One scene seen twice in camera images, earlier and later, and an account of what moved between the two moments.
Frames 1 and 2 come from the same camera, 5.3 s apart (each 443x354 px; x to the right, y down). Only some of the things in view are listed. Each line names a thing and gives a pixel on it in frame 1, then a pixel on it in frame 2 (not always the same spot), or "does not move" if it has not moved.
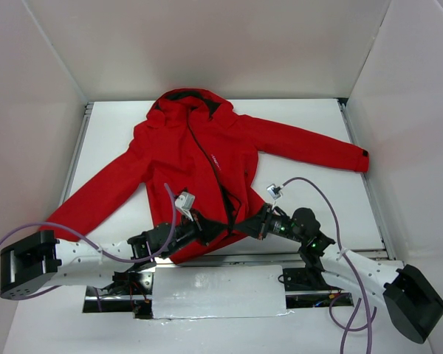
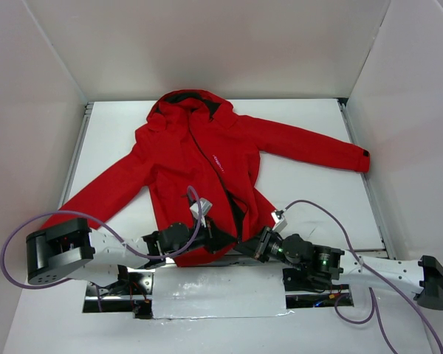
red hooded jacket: [195, 158] does not move
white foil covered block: [202, 291] does not move
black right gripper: [263, 223] → [261, 244]
